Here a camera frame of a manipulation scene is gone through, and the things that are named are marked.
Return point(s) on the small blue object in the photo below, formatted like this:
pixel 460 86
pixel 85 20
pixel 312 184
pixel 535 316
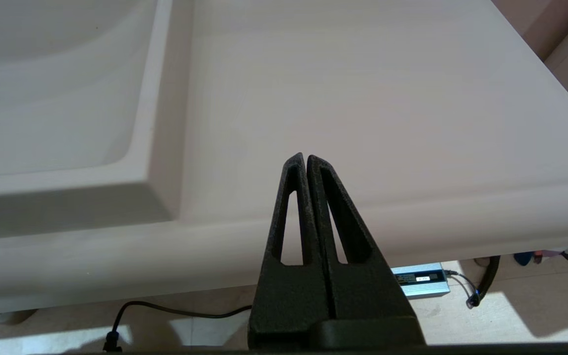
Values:
pixel 524 258

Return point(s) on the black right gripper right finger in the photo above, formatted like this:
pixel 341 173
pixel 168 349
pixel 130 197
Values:
pixel 368 291

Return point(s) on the white ceramic sink vanity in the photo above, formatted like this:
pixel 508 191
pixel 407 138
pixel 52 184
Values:
pixel 363 98

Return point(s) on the black corrugated tube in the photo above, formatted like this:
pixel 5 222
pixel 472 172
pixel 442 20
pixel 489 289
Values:
pixel 491 276

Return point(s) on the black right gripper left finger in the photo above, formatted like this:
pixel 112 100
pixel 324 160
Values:
pixel 289 296

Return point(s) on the silver power supply box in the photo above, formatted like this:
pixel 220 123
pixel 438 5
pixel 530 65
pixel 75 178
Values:
pixel 422 281

